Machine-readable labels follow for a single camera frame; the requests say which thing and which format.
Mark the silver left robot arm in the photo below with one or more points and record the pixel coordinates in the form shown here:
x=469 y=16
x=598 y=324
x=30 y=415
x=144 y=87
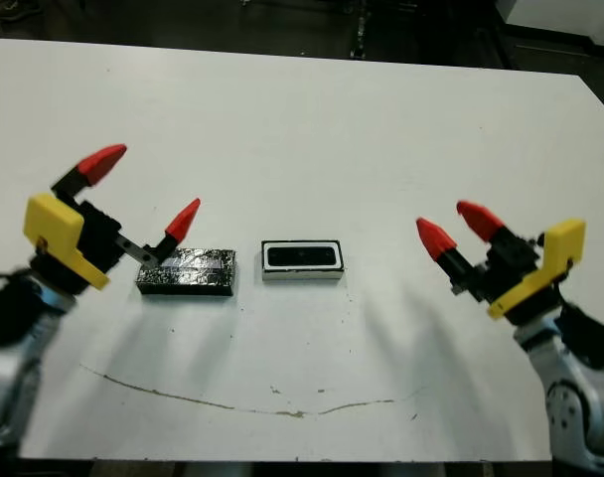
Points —
x=4 y=387

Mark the black foil-wrapped box lid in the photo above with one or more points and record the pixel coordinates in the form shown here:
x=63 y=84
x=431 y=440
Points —
x=193 y=270

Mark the dark shoe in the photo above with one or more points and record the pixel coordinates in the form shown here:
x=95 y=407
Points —
x=16 y=9

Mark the white-lined camera box base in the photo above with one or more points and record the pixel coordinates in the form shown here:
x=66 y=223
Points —
x=302 y=274

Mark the black metal floor post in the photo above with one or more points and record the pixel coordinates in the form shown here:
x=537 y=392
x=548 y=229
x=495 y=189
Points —
x=360 y=27

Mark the right gripper with yellow part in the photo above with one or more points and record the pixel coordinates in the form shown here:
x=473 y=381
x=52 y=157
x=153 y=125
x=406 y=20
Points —
x=545 y=268

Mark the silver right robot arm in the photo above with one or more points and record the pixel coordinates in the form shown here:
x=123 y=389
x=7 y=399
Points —
x=575 y=412

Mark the left gripper with yellow part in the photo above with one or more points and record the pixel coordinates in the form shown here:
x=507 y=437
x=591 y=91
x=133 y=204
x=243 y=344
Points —
x=58 y=233

